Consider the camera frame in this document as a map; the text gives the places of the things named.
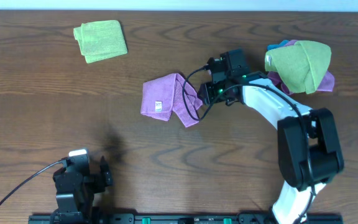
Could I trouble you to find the purple microfiber cloth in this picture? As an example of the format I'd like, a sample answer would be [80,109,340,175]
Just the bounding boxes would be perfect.
[140,73,203,128]

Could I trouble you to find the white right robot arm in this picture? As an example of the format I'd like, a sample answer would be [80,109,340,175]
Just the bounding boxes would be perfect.
[198,49,344,223]

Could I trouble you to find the blue cloth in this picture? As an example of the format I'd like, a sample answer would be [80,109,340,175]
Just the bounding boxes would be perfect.
[267,40,289,50]

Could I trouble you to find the purple cloth in pile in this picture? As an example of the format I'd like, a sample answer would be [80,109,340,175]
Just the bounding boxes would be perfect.
[266,39,336,96]

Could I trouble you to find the folded green cloth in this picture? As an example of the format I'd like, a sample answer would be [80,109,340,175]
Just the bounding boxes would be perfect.
[73,20,128,63]

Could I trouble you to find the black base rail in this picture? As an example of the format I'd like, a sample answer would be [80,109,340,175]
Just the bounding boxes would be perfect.
[28,213,344,224]

